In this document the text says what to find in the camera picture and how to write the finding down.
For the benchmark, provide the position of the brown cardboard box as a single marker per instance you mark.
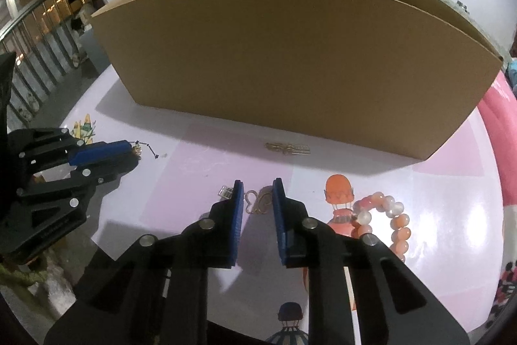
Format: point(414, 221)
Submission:
point(282, 66)

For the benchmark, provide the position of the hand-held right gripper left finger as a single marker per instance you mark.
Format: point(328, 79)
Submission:
point(237, 219)

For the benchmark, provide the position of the blue printed quilt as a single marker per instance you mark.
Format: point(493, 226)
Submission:
point(513, 72)

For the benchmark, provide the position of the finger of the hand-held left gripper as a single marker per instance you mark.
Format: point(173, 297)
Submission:
point(101, 173)
point(101, 152)

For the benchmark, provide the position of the pink floral bedsheet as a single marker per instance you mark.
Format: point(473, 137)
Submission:
point(499, 118)

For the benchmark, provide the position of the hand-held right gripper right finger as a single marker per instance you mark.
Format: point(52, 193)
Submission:
point(281, 223)

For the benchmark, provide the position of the small gold jewelry piece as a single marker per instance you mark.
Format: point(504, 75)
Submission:
point(138, 152)

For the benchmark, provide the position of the gold bow hair clip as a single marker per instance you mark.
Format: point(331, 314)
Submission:
point(226, 192)
point(284, 148)

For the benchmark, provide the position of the metal balcony railing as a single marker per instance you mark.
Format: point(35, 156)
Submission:
point(40, 58)

